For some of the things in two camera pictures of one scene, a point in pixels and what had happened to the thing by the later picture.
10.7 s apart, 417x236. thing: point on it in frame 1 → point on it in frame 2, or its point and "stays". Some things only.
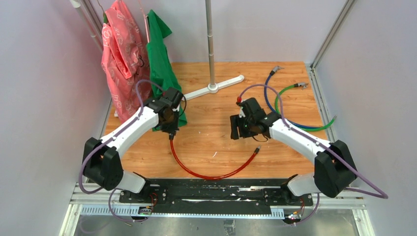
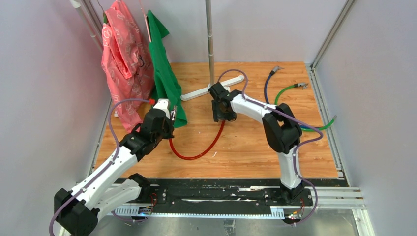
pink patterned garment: [124, 60] stays
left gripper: [166, 129] → [169, 134]
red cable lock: [172, 136] → [207, 153]
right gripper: [236, 121] → [218, 115]
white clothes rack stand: [213, 87] stays
